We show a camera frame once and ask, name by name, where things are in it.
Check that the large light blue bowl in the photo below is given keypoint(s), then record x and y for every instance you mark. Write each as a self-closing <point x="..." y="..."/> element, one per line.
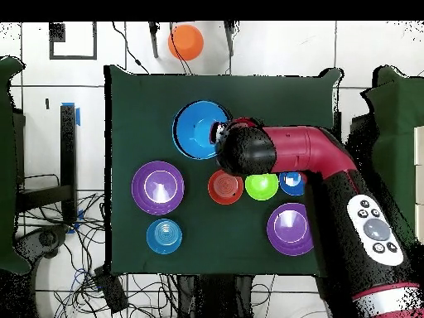
<point x="192" y="132"/>

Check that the purple plastic bowl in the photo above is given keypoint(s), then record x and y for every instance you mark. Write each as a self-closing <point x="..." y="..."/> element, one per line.
<point x="288" y="229"/>
<point x="157" y="187"/>

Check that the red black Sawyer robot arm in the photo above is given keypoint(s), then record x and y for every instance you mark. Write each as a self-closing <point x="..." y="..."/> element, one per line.
<point x="314" y="149"/>

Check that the orange-red plastic bowl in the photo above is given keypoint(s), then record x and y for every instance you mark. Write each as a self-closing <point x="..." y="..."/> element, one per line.
<point x="225" y="188"/>

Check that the green plastic bowl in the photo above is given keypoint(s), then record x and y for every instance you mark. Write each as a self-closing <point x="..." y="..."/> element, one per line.
<point x="261" y="187"/>

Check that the dark green tablecloth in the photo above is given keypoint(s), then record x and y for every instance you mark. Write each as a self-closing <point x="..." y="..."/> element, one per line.
<point x="159" y="89"/>

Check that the dark blue plastic bowl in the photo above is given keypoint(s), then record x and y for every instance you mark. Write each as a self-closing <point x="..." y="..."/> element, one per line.
<point x="291" y="185"/>

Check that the orange round object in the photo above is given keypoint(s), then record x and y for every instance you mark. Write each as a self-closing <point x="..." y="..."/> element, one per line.
<point x="186" y="42"/>

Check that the black tripod leg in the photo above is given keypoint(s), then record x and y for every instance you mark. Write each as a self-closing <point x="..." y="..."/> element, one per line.
<point x="230" y="36"/>
<point x="153" y="39"/>

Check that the small light blue bowl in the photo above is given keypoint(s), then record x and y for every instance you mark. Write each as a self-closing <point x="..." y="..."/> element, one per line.
<point x="164" y="236"/>

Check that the blue tape strip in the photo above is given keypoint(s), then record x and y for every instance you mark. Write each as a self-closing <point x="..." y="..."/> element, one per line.
<point x="78" y="116"/>

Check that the black metal stand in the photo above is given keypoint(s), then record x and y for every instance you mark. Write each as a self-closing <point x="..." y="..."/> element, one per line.
<point x="68" y="149"/>

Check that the small black object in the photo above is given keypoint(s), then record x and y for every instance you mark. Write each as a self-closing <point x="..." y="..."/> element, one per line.
<point x="47" y="103"/>

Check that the green cloth covered table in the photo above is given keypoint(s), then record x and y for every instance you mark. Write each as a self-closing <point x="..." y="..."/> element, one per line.
<point x="394" y="132"/>
<point x="6" y="165"/>

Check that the black power adapter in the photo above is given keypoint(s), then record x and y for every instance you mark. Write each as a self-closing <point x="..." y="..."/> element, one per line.
<point x="111" y="291"/>

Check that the black grey chair base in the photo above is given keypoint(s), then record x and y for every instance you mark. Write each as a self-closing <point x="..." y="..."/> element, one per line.
<point x="44" y="238"/>

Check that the white box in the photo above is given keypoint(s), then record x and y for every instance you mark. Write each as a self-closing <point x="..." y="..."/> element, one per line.
<point x="420" y="223"/>

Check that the black metal post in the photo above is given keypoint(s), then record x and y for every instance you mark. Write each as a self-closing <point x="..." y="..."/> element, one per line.
<point x="337" y="121"/>

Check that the black square floor frame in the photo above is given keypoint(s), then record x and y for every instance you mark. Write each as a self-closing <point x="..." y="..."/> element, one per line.
<point x="57" y="32"/>

